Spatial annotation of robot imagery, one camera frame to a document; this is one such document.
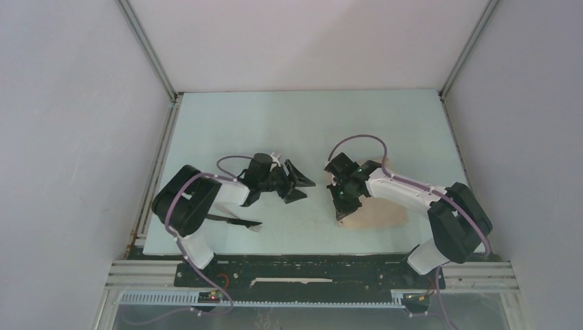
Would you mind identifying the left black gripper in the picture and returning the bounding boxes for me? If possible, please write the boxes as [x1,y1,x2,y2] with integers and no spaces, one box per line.
[258,159,315,204]

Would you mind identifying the beige cloth napkin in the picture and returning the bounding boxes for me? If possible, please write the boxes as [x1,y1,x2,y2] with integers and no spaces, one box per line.
[324,168,408,229]

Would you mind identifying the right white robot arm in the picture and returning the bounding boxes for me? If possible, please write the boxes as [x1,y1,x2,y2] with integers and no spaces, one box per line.
[324,153,493,287]

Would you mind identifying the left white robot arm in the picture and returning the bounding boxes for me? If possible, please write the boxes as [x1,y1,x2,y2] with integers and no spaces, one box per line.
[151,153,316,287]

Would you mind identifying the black knife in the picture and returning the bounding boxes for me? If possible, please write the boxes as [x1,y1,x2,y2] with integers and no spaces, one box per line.
[206,214,262,228]

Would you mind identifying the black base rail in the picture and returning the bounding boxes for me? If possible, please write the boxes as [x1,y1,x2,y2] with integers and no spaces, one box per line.
[175,254,446,303]

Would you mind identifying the white cable duct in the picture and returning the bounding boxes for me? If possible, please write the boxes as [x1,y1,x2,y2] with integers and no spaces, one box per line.
[118,290,404,308]

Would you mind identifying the aluminium frame rail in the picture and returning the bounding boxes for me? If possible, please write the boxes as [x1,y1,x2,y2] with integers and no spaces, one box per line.
[106,260,519,294]

